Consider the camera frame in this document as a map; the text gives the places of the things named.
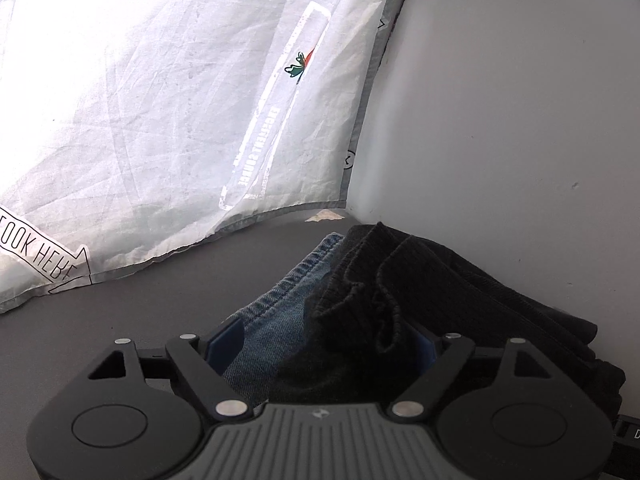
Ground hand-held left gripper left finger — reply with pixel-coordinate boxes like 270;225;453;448
87;321;252;419

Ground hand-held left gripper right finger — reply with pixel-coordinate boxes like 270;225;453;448
392;322;555;419

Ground blue jeans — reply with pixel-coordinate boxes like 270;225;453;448
222;232;347;408

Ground black ribbed sweater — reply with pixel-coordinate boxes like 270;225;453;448
272;222;626;418

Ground white printed curtain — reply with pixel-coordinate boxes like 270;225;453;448
0;0;420;314

